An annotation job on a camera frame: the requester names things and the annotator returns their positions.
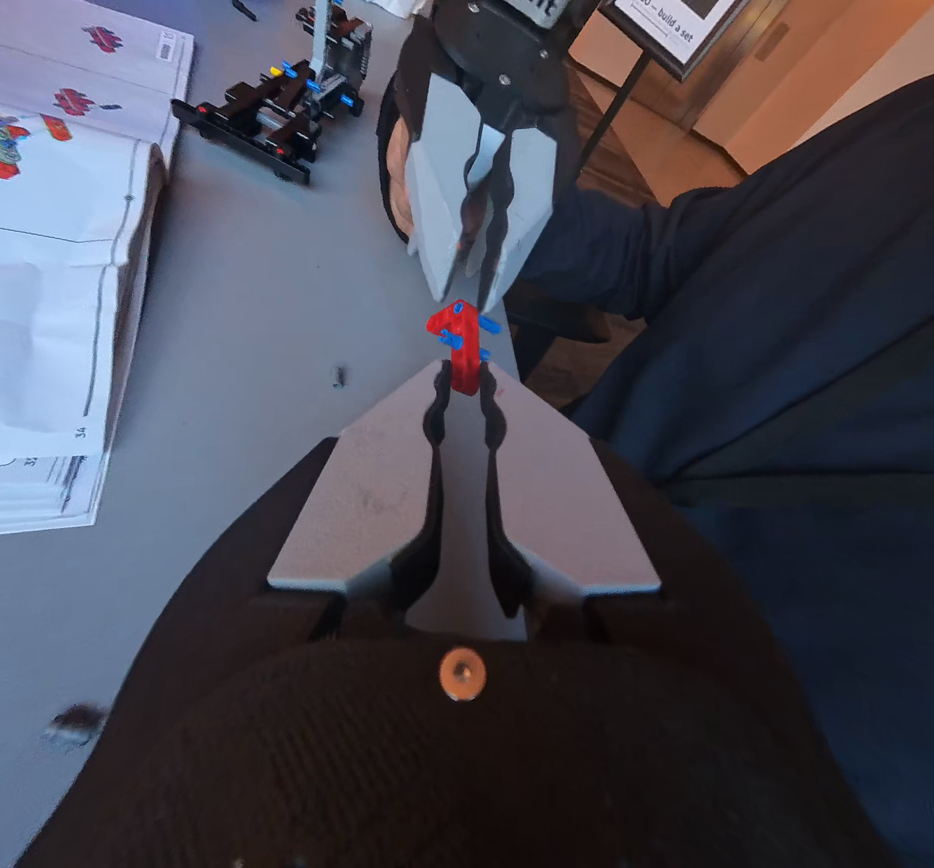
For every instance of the framed marker sign on stand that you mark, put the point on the framed marker sign on stand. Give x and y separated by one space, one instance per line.
657 21

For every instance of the red beam with blue pins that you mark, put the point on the red beam with blue pins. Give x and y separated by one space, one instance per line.
463 366

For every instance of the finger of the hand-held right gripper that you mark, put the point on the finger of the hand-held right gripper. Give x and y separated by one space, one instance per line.
438 182
531 189

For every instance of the person's right hand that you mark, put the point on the person's right hand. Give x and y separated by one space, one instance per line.
398 182

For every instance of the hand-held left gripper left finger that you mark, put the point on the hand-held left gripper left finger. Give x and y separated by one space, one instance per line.
357 503

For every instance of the person's right forearm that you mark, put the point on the person's right forearm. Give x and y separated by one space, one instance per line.
620 255

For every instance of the small grey blurred piece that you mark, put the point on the small grey blurred piece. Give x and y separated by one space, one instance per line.
73 726

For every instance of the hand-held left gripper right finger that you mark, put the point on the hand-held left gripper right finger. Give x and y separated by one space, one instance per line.
569 510

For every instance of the small black pin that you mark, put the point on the small black pin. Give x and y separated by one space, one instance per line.
244 9

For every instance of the black partly built model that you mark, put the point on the black partly built model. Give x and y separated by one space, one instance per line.
248 116

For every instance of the person's dark blue clothing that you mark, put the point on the person's dark blue clothing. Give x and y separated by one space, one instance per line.
802 591

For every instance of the white instruction booklet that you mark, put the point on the white instruction booklet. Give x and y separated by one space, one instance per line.
66 226

